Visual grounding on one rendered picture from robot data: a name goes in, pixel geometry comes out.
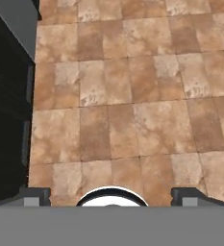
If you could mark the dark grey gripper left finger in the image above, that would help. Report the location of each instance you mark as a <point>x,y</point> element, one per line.
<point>36,196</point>

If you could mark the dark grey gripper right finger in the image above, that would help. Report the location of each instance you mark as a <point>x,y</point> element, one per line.
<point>187,196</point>

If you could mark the white and black round object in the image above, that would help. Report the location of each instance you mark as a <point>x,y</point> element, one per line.
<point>112,198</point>

